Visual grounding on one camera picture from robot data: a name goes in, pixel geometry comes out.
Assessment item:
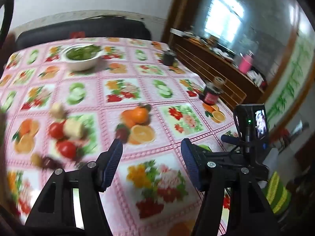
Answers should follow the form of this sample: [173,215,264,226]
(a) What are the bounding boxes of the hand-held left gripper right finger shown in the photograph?
[181,138,281,236]

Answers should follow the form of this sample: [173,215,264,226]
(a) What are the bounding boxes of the pink bottle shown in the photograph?
[238,52,254,74]

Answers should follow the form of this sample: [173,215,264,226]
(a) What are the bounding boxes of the red tomato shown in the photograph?
[48,122,66,139]
[57,140,77,159]

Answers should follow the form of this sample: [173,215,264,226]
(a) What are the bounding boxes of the black sofa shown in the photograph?
[16,21,152,51]

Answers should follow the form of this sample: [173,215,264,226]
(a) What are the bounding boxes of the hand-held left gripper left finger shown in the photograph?
[25,139,123,236]

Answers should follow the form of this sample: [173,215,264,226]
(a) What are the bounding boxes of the red label jar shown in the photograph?
[201,76,225,106]

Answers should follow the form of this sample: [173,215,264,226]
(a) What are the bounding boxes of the white bowl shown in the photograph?
[61,44,102,71]

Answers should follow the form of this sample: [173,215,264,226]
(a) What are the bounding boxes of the dark cup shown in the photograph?
[161,50,176,67]

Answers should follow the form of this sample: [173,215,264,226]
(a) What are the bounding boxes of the green yellow striped knit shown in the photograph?
[262,171,292,214]

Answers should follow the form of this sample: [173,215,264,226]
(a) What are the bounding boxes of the tan longan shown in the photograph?
[31,154,43,168]

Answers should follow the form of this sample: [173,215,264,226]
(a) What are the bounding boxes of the wooden sideboard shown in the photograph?
[170,28,265,110]

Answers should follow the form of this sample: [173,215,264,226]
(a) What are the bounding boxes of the black cable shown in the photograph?
[0,0,24,52]

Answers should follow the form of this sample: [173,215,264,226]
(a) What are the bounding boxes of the fruit printed pink tablecloth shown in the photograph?
[0,37,237,236]

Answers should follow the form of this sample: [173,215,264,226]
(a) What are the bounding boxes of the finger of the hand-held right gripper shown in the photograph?
[221,134,244,145]

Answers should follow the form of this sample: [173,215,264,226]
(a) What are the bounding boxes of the large sugarcane piece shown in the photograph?
[63,118,85,139]

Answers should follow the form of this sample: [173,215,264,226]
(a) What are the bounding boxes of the wooden framed mirror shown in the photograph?
[194,0,298,84]

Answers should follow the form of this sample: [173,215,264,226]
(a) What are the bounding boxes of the orange mandarin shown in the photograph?
[122,107,150,126]

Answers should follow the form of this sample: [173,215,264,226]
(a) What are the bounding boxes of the dark red date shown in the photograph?
[116,124,131,142]
[41,156,63,170]

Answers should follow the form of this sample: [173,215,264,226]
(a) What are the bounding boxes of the bamboo wall painting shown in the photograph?
[266,33,315,128]

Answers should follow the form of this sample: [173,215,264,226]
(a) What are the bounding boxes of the green leafy vegetables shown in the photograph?
[66,45,100,61]

